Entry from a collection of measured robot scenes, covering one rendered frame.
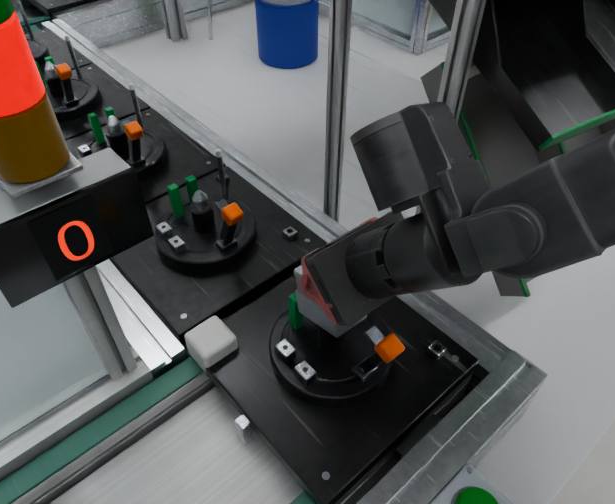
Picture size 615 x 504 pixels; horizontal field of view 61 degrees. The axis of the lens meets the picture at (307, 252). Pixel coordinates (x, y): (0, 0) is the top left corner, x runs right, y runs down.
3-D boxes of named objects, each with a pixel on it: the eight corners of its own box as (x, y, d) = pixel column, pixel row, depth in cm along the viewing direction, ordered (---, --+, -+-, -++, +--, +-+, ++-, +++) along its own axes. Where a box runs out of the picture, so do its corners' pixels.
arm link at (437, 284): (454, 296, 34) (511, 266, 36) (415, 196, 33) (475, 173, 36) (391, 304, 40) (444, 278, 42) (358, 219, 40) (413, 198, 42)
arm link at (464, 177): (549, 259, 28) (591, 223, 34) (471, 58, 28) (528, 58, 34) (378, 300, 36) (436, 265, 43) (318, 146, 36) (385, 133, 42)
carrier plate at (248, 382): (476, 369, 61) (480, 359, 59) (324, 514, 50) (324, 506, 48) (334, 257, 74) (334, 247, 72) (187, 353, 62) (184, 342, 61)
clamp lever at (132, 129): (144, 160, 82) (143, 129, 75) (133, 165, 81) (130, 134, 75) (132, 144, 83) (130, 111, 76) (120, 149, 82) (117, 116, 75)
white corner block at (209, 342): (241, 356, 62) (238, 336, 59) (209, 378, 60) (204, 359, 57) (218, 332, 65) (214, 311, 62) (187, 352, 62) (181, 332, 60)
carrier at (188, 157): (227, 173, 87) (218, 106, 78) (91, 239, 76) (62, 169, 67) (154, 116, 100) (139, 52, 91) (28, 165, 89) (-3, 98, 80)
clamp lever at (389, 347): (378, 369, 56) (407, 347, 49) (364, 380, 55) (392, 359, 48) (356, 342, 56) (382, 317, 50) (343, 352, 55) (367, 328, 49)
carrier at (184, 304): (327, 252, 74) (329, 181, 65) (181, 345, 63) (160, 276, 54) (228, 174, 87) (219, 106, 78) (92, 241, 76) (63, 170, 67)
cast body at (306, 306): (368, 317, 54) (361, 261, 50) (336, 339, 52) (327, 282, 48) (317, 286, 60) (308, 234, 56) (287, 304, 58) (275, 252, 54)
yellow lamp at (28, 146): (82, 164, 37) (58, 100, 33) (10, 193, 34) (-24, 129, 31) (53, 134, 39) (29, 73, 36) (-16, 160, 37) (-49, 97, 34)
